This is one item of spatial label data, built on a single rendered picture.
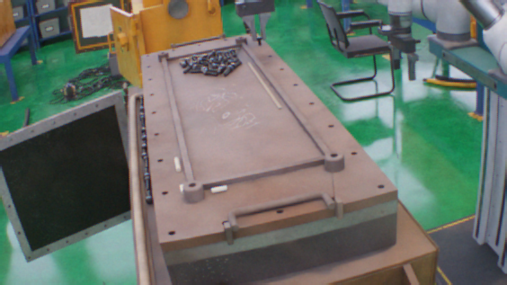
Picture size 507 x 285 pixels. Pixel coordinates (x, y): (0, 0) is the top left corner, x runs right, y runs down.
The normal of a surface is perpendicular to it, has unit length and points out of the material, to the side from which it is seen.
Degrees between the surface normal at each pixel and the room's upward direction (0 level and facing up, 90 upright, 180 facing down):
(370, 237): 90
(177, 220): 0
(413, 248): 0
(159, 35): 90
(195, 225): 0
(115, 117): 90
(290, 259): 90
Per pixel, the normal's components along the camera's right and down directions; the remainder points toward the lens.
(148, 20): 0.25, 0.38
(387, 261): -0.11, -0.90
